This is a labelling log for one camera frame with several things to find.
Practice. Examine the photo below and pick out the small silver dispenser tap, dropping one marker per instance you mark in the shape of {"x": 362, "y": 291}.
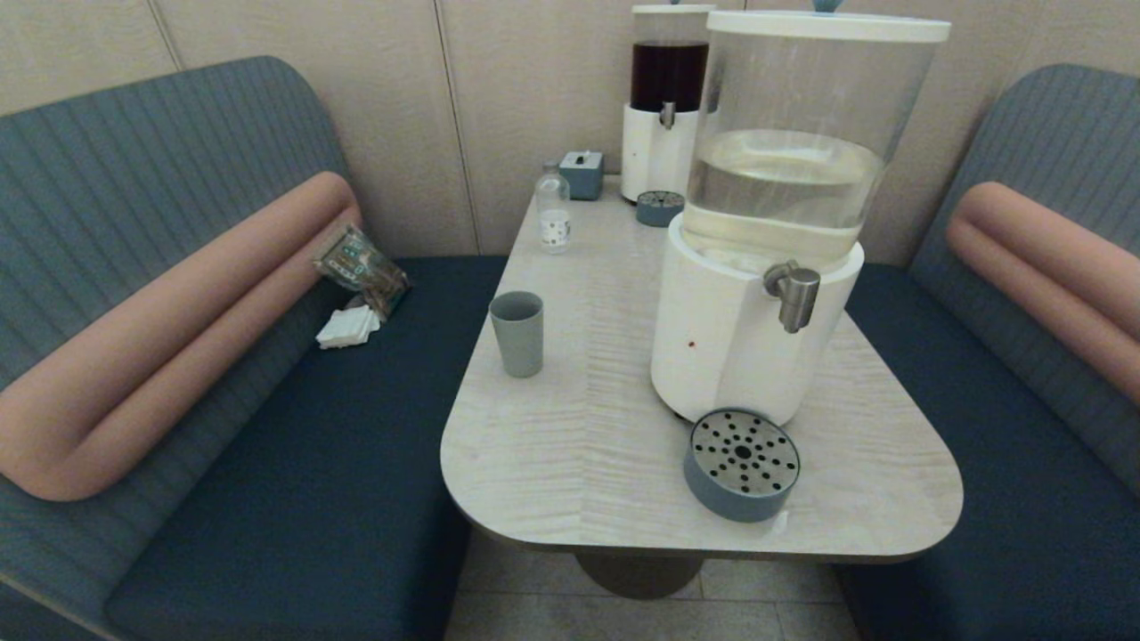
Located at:
{"x": 667, "y": 114}

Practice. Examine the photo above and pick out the large clear water dispenser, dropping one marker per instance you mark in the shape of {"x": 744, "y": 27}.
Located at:
{"x": 784, "y": 178}

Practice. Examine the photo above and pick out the white napkin stack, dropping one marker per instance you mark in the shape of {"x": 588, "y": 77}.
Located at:
{"x": 347, "y": 328}

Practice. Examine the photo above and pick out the small blue perforated drip tray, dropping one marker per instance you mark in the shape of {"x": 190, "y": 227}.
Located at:
{"x": 659, "y": 212}

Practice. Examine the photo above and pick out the round table pedestal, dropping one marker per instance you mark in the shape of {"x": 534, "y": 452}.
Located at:
{"x": 637, "y": 574}

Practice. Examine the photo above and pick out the pink bolster cushion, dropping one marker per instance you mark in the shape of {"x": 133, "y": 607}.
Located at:
{"x": 1051, "y": 258}
{"x": 178, "y": 320}

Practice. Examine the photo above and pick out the blue-grey tissue box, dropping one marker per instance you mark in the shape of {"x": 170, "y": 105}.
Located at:
{"x": 583, "y": 178}

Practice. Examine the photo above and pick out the dark drink dispenser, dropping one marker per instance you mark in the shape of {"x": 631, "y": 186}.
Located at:
{"x": 655, "y": 151}

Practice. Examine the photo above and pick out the large silver dispenser tap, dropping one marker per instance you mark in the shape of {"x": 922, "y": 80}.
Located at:
{"x": 795, "y": 294}

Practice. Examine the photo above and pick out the large blue perforated drip tray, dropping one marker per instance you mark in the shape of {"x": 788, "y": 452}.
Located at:
{"x": 739, "y": 485}

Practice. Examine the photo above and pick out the grey plastic cup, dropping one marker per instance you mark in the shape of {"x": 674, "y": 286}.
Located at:
{"x": 518, "y": 334}

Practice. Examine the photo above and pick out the printed snack bag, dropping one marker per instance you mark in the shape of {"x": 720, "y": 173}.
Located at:
{"x": 365, "y": 271}

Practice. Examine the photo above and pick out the blue upholstered bench sofa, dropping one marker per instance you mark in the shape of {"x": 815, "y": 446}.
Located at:
{"x": 312, "y": 445}
{"x": 1024, "y": 499}

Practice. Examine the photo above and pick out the clear plastic bottle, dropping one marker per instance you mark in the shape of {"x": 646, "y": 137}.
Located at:
{"x": 553, "y": 214}

